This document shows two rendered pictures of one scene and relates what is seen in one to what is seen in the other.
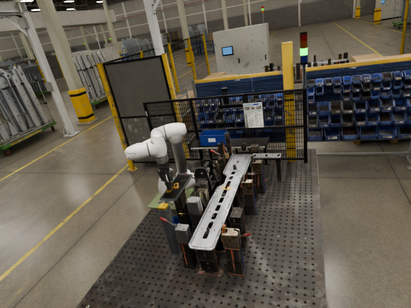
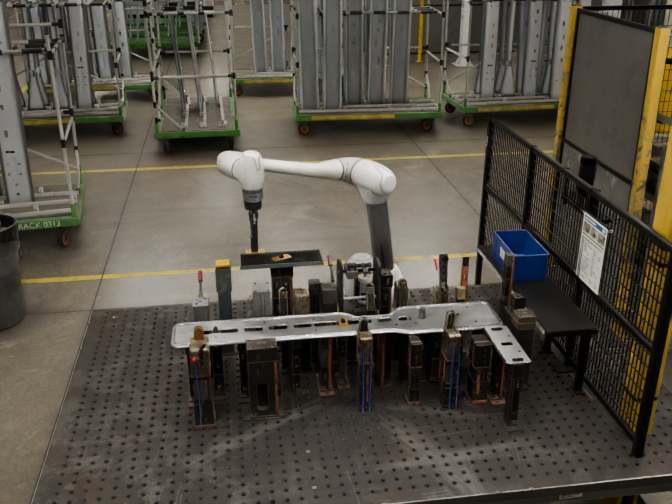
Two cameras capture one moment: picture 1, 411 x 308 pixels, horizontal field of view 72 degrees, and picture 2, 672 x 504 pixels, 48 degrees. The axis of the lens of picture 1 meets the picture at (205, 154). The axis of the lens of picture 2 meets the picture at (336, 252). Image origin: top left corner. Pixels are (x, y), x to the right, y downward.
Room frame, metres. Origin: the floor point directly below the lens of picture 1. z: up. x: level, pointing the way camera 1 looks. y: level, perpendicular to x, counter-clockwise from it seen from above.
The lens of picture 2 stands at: (0.62, -2.50, 2.55)
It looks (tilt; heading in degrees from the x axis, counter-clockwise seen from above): 24 degrees down; 59
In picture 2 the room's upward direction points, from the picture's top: straight up
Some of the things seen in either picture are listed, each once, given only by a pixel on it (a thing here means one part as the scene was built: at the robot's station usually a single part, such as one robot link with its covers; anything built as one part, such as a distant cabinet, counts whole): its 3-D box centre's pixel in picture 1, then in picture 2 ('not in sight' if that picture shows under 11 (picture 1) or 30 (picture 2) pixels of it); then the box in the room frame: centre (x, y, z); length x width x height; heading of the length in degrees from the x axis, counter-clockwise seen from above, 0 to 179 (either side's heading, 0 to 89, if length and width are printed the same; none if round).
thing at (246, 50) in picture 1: (242, 54); not in sight; (9.07, -1.69, 1.22); 1.60 x 0.54 x 2.45; 68
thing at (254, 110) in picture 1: (253, 115); (592, 252); (2.96, -0.60, 1.30); 0.23 x 0.02 x 0.31; 68
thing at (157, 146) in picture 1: (156, 145); (249, 168); (1.87, 0.33, 1.58); 0.13 x 0.11 x 0.16; 99
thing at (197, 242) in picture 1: (226, 190); (338, 324); (2.04, -0.12, 1.00); 1.38 x 0.22 x 0.02; 158
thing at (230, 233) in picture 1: (233, 252); (202, 382); (1.45, -0.07, 0.88); 0.15 x 0.11 x 0.36; 68
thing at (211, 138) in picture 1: (213, 137); (519, 254); (3.03, -0.13, 1.10); 0.30 x 0.17 x 0.13; 67
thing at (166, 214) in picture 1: (170, 231); (225, 309); (1.74, 0.37, 0.92); 0.08 x 0.08 x 0.44; 68
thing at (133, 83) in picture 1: (147, 118); (595, 166); (4.68, 0.87, 1.00); 1.34 x 0.14 x 2.00; 68
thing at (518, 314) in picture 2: (255, 160); (520, 350); (2.70, -0.53, 0.88); 0.08 x 0.08 x 0.36; 68
